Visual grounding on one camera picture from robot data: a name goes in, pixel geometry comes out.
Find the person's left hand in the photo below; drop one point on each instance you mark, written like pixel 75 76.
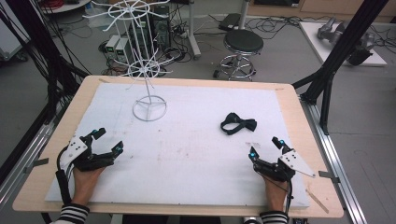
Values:
pixel 85 183

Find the black flat box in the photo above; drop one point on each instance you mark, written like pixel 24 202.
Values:
pixel 229 21

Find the white foam mat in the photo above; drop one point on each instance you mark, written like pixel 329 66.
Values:
pixel 186 161

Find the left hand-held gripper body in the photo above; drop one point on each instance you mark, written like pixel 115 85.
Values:
pixel 72 151

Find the grey robot device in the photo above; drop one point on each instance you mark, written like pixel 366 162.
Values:
pixel 327 31

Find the thin wooden stick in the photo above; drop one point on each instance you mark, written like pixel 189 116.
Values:
pixel 317 201

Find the black round stool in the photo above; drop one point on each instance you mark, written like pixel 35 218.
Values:
pixel 243 40

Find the white cabinet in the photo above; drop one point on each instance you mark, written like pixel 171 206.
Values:
pixel 9 37

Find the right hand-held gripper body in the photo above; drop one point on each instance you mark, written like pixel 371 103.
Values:
pixel 294 161

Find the black metal frame strut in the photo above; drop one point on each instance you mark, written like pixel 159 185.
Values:
pixel 342 49

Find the aluminium rail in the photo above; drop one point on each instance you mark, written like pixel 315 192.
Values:
pixel 28 152
pixel 336 155

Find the white floor board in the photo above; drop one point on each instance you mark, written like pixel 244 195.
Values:
pixel 314 37

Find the person's right hand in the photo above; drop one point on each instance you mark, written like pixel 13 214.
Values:
pixel 275 193

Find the small grey computer box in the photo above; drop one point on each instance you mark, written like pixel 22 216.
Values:
pixel 124 49
pixel 111 45

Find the grey stand post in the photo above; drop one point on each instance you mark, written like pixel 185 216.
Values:
pixel 193 31

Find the metal table bracket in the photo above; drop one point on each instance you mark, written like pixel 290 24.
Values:
pixel 39 162
pixel 328 176

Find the white round table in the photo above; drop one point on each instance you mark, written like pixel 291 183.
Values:
pixel 68 6

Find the black bow tie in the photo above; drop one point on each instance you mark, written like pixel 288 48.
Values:
pixel 249 125

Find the black computer tower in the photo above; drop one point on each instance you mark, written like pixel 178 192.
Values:
pixel 162 28

